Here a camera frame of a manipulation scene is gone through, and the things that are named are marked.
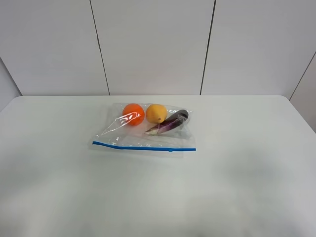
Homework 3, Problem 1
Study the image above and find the orange fruit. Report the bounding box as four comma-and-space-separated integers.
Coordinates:
122, 103, 145, 126

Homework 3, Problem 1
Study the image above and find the purple eggplant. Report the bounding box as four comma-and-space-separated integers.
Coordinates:
145, 110, 189, 135

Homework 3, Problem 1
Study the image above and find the clear zip bag blue zipper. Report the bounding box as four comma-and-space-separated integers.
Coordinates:
90, 103, 196, 152

